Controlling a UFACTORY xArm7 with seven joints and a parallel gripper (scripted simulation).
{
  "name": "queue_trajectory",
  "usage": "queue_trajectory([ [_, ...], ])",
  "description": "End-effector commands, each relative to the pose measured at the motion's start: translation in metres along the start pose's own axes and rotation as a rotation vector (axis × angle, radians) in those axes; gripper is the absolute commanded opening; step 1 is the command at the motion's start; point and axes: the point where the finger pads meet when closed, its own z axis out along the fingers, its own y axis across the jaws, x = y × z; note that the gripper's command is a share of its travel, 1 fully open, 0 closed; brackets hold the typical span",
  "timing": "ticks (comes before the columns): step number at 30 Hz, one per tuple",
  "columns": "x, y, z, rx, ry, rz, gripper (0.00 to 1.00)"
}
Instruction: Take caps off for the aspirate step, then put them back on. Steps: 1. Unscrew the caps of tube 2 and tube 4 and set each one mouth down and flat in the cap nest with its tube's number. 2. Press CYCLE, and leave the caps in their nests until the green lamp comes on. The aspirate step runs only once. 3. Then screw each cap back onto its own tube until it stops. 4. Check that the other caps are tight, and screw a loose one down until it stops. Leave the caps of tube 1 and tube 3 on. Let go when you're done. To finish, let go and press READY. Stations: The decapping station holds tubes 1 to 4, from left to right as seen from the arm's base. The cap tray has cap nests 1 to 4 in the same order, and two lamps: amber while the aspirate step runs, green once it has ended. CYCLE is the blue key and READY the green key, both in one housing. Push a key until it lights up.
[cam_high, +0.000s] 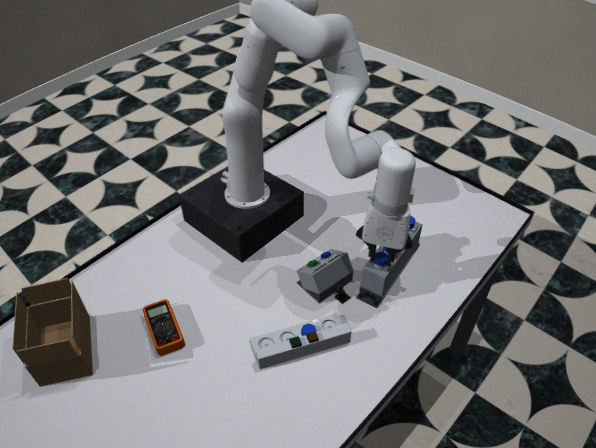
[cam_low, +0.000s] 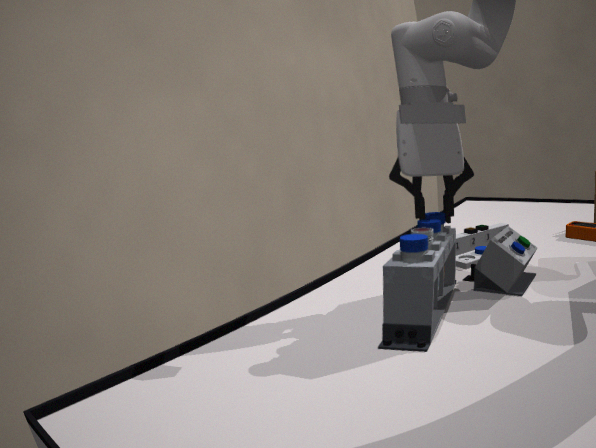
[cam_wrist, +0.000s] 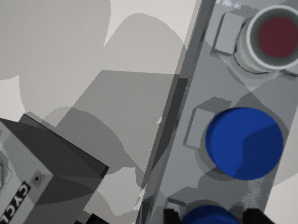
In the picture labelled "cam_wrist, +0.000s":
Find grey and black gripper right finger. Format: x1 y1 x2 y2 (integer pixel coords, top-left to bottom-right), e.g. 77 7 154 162
243 208 275 224

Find grey button panel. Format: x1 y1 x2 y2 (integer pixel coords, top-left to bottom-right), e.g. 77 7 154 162
0 114 109 224

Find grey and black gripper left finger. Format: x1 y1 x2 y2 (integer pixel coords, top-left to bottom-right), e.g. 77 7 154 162
163 209 182 224

